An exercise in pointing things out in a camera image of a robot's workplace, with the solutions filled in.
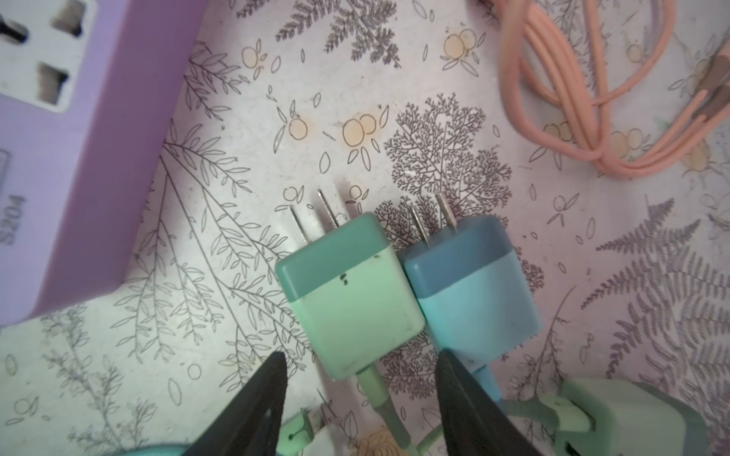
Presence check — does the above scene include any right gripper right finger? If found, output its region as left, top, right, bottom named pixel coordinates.
left=435, top=350, right=540, bottom=456

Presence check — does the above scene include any green cable tangle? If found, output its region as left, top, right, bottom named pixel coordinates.
left=113, top=364, right=549, bottom=456

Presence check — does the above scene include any pink charger cable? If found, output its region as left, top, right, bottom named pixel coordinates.
left=484, top=0, right=730, bottom=179

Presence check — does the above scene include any blue charger plug near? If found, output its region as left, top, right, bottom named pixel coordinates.
left=399, top=195, right=542, bottom=374

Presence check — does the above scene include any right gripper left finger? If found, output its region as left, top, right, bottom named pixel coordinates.
left=186, top=351, right=288, bottom=456

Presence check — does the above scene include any purple power strip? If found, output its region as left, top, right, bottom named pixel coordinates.
left=1, top=1, right=206, bottom=326

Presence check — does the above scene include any green charger plug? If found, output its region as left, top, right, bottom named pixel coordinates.
left=276, top=213, right=425, bottom=381
left=534, top=378, right=707, bottom=455

